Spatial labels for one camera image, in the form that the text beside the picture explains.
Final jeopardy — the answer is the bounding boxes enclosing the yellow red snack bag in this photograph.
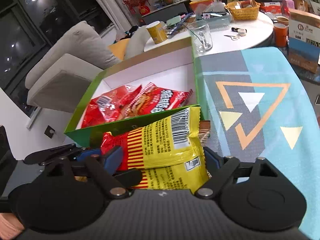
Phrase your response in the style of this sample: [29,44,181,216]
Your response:
[100,106,210,192]

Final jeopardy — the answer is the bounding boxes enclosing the red candy bag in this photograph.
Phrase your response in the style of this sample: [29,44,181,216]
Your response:
[81,85,142,128]

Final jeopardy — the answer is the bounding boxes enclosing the red noodle snack bag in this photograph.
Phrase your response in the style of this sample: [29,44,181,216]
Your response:
[123,82,193,119]

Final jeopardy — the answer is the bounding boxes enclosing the grey sofa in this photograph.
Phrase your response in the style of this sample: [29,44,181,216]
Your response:
[24,21,151,114]

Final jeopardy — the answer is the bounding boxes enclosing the green gift box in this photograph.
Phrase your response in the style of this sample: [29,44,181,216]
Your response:
[65,37,202,148]

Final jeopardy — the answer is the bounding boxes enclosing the clear glass mug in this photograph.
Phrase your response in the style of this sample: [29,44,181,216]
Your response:
[187,20,213,53]

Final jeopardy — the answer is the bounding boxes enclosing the small scissors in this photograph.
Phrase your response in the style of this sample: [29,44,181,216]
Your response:
[225,35,241,41]

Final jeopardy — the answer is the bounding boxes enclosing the yellow tin can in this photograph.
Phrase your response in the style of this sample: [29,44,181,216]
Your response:
[146,21,167,44]

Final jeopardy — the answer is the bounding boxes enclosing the white round table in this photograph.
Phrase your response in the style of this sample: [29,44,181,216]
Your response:
[143,11,275,53]

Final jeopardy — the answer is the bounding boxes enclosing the blue grey plastic tray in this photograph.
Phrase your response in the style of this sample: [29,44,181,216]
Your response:
[196,11,231,30]

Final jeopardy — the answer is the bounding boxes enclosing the orange cup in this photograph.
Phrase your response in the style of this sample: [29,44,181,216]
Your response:
[273,23,287,48]

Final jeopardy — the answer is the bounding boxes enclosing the yellow woven basket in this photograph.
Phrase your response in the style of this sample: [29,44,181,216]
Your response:
[225,0,260,21]

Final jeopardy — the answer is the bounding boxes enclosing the orange storage box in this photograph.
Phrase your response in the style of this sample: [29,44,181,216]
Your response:
[189,0,214,12]

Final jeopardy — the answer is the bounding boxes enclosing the brown blue paper box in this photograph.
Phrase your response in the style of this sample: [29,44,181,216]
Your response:
[288,9,319,74]

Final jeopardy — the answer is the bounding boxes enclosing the pink small box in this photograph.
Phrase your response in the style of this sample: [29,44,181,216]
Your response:
[281,0,295,17]

